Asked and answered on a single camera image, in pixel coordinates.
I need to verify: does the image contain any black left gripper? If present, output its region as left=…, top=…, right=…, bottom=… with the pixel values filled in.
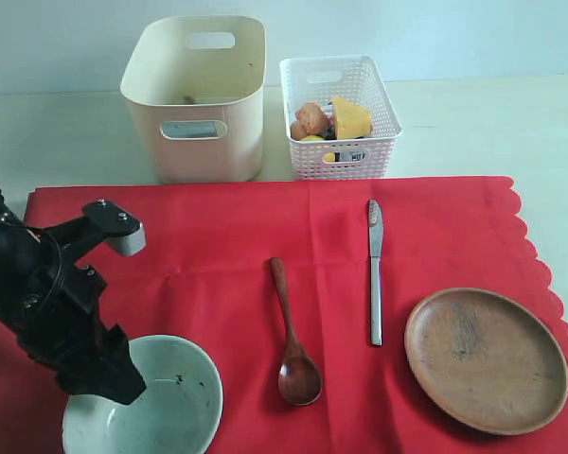
left=0, top=221, right=147, bottom=405

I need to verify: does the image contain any white ceramic bowl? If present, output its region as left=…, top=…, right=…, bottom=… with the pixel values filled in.
left=62, top=335, right=223, bottom=453

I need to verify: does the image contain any brown egg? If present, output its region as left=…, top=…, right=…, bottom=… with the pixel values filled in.
left=290, top=120, right=309, bottom=141

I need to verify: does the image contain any yellow lemon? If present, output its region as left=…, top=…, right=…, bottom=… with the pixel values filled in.
left=301, top=135, right=336, bottom=163

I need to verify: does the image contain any blue white milk carton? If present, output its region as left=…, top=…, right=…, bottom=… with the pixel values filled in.
left=324, top=120, right=366, bottom=163

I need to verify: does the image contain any bread piece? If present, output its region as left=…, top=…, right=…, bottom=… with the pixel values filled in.
left=294, top=102, right=330, bottom=137

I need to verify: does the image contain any yellow cheese wedge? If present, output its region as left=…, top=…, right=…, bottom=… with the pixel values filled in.
left=332, top=96, right=372, bottom=140

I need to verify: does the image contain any steel cup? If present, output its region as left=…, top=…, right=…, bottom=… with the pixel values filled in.
left=161, top=121, right=219, bottom=139

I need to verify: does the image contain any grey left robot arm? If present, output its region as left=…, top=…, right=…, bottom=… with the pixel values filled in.
left=0, top=189, right=146, bottom=405

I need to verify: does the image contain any dark wooden spoon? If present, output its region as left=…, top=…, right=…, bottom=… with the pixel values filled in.
left=270, top=257, right=323, bottom=407

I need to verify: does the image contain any cream plastic bin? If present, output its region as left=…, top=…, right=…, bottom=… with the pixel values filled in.
left=120, top=15, right=266, bottom=183

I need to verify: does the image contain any silver table knife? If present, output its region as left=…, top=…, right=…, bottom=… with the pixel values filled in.
left=367, top=199, right=384, bottom=346

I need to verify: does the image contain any white perforated plastic basket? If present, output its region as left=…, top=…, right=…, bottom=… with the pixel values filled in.
left=279, top=56, right=401, bottom=180

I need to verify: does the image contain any brown wooden plate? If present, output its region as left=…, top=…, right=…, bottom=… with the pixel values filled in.
left=404, top=288, right=568, bottom=436

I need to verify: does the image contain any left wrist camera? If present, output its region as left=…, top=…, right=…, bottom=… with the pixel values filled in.
left=44, top=199, right=146, bottom=262

